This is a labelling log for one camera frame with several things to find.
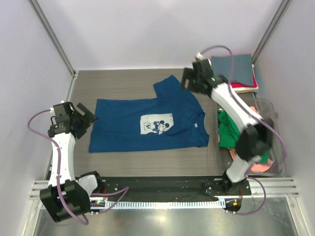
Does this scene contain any blue mickey print t-shirt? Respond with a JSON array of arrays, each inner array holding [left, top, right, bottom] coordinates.
[[89, 75, 209, 153]]

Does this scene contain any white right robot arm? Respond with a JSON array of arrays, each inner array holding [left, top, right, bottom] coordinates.
[[181, 59, 274, 195]]

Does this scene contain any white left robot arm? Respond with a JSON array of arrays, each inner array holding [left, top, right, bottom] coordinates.
[[40, 102, 104, 222]]

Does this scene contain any folded red t-shirt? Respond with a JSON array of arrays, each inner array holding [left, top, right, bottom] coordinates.
[[230, 73, 259, 90]]

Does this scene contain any folded grey-blue t-shirt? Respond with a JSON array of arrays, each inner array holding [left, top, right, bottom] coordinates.
[[210, 54, 253, 87]]

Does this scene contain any folded cream t-shirt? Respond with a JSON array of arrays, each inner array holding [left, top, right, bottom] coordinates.
[[233, 64, 260, 93]]

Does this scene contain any clear plastic bin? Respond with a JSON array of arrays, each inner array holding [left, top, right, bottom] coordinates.
[[217, 94, 286, 177]]

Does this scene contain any green t-shirt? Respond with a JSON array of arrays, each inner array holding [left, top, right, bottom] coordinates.
[[218, 109, 241, 160]]

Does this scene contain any salmon pink t-shirt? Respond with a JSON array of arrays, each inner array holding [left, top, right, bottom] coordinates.
[[226, 113, 273, 173]]

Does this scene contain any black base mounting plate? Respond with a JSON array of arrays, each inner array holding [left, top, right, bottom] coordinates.
[[102, 176, 252, 203]]

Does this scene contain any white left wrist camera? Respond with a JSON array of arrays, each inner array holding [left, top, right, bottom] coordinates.
[[50, 100, 73, 116]]

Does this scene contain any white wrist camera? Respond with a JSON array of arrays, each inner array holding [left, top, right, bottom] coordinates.
[[50, 100, 73, 116], [195, 52, 212, 66]]

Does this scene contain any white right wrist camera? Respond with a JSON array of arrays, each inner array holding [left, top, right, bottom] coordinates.
[[195, 52, 212, 66]]

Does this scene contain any left aluminium frame post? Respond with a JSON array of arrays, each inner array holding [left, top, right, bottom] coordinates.
[[28, 0, 76, 77]]

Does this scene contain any aluminium frame post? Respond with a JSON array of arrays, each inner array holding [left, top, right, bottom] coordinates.
[[252, 0, 292, 64], [28, 0, 76, 77]]

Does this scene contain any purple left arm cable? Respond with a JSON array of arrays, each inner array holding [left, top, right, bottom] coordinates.
[[27, 109, 130, 226]]

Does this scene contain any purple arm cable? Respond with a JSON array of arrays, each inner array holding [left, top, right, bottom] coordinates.
[[27, 109, 130, 226], [200, 45, 288, 217]]

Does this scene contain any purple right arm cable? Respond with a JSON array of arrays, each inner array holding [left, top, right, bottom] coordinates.
[[200, 45, 288, 217]]

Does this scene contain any right aluminium frame post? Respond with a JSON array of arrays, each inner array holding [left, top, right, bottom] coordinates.
[[252, 0, 292, 64]]

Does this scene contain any slotted cable duct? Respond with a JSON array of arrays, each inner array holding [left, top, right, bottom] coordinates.
[[91, 199, 226, 210]]

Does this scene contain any aluminium rail profile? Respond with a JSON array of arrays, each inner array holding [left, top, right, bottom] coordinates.
[[29, 177, 299, 200]]

